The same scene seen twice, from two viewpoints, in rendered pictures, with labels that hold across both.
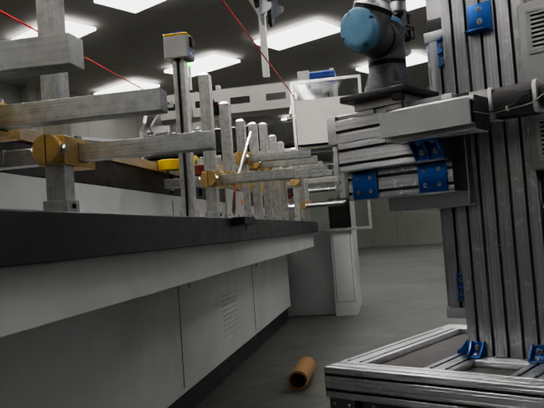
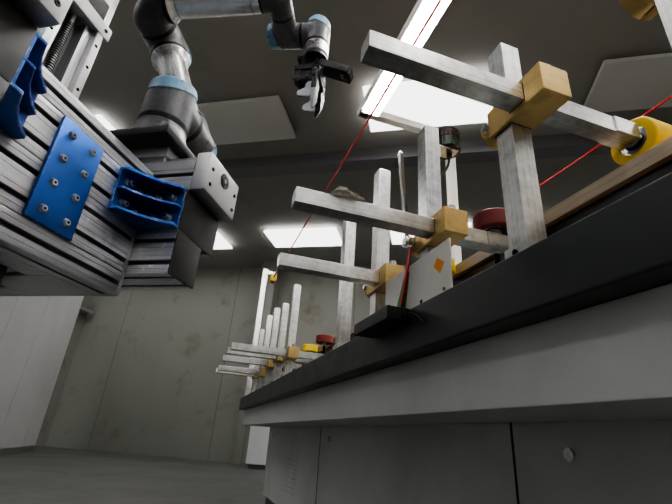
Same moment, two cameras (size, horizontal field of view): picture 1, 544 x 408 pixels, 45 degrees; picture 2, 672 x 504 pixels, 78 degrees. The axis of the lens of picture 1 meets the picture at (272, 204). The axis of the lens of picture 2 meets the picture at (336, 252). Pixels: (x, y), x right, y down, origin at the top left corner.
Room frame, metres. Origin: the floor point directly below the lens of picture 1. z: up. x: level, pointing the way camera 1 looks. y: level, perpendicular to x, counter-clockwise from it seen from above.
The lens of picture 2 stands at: (2.94, -0.36, 0.47)
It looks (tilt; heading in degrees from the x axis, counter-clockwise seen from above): 24 degrees up; 153
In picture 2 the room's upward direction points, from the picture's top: 4 degrees clockwise
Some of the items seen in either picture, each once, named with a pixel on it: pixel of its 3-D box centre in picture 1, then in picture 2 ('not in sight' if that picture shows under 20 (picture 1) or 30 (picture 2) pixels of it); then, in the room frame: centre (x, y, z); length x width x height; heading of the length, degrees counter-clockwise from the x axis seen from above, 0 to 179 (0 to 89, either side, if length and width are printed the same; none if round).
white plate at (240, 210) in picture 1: (235, 204); (413, 286); (2.33, 0.13, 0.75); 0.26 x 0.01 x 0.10; 170
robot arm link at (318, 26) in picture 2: not in sight; (317, 35); (2.07, -0.04, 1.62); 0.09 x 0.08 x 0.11; 57
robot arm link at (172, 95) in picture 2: (384, 40); (170, 107); (2.00, -0.38, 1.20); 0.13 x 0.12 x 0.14; 147
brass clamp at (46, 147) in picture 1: (65, 153); (290, 354); (1.15, 0.36, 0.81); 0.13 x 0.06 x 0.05; 170
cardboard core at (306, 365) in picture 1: (302, 372); not in sight; (2.83, -0.08, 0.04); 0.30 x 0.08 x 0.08; 170
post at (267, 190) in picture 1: (265, 172); not in sight; (3.10, 0.02, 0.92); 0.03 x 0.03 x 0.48; 80
